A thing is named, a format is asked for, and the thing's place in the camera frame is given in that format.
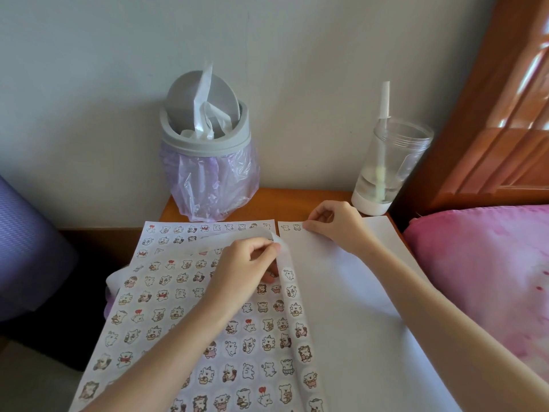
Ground wooden bed headboard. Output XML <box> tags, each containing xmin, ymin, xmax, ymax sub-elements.
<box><xmin>392</xmin><ymin>0</ymin><xmax>549</xmax><ymax>219</ymax></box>

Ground purple plastic bin bag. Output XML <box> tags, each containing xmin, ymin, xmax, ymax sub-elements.
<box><xmin>159</xmin><ymin>141</ymin><xmax>261</xmax><ymax>223</ymax></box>

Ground clear cup with white base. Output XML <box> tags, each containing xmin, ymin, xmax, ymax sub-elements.
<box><xmin>351</xmin><ymin>118</ymin><xmax>435</xmax><ymax>216</ymax></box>

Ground wooden nightstand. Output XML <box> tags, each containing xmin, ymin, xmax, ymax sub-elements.
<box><xmin>159</xmin><ymin>188</ymin><xmax>406</xmax><ymax>253</ymax></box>

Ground white backing scraps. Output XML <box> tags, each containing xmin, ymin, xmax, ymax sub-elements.
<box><xmin>180</xmin><ymin>62</ymin><xmax>234</xmax><ymax>140</ymax></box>

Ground pink floral bedding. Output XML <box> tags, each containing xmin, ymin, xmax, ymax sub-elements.
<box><xmin>403</xmin><ymin>204</ymin><xmax>549</xmax><ymax>382</ymax></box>

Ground person's left hand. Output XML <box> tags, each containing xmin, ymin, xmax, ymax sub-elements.
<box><xmin>201</xmin><ymin>236</ymin><xmax>282</xmax><ymax>324</ymax></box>

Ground purple plastic container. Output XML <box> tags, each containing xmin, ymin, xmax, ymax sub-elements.
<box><xmin>102</xmin><ymin>287</ymin><xmax>119</xmax><ymax>320</ymax></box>

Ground white paper sheet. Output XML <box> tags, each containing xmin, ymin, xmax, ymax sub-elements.
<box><xmin>68</xmin><ymin>218</ymin><xmax>327</xmax><ymax>412</ymax></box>
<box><xmin>277</xmin><ymin>215</ymin><xmax>464</xmax><ymax>412</ymax></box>

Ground rows of stuck cartoon stickers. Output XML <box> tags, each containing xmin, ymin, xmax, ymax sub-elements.
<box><xmin>77</xmin><ymin>223</ymin><xmax>301</xmax><ymax>412</ymax></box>

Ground person's left forearm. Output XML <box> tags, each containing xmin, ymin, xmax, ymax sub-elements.
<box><xmin>83</xmin><ymin>304</ymin><xmax>237</xmax><ymax>412</ymax></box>

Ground person's right hand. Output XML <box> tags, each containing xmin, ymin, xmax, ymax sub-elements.
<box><xmin>302</xmin><ymin>200</ymin><xmax>380</xmax><ymax>258</ymax></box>

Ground person's right forearm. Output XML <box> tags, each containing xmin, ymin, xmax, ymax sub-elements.
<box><xmin>362</xmin><ymin>242</ymin><xmax>549</xmax><ymax>412</ymax></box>

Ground grey trash bin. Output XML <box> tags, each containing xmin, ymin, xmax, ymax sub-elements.
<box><xmin>159</xmin><ymin>70</ymin><xmax>252</xmax><ymax>157</ymax></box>

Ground purple rolled mat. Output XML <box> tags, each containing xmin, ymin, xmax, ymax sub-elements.
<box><xmin>0</xmin><ymin>175</ymin><xmax>80</xmax><ymax>322</ymax></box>

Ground white straw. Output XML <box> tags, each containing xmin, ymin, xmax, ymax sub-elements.
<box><xmin>377</xmin><ymin>80</ymin><xmax>392</xmax><ymax>200</ymax></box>

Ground long white sticker strip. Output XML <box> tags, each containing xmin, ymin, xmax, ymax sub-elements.
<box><xmin>105</xmin><ymin>229</ymin><xmax>329</xmax><ymax>412</ymax></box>

